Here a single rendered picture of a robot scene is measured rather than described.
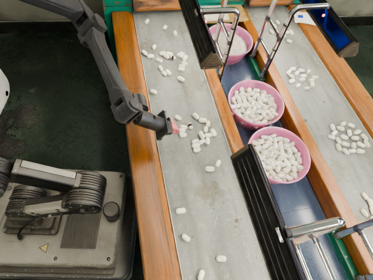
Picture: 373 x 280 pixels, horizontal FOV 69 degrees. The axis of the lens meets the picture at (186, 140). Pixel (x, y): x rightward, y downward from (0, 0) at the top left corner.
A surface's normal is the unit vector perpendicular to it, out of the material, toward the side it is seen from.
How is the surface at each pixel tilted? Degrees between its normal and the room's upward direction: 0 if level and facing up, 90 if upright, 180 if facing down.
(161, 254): 0
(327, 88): 0
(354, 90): 0
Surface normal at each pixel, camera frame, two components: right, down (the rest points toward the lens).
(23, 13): 0.16, 0.85
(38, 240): 0.10, -0.51
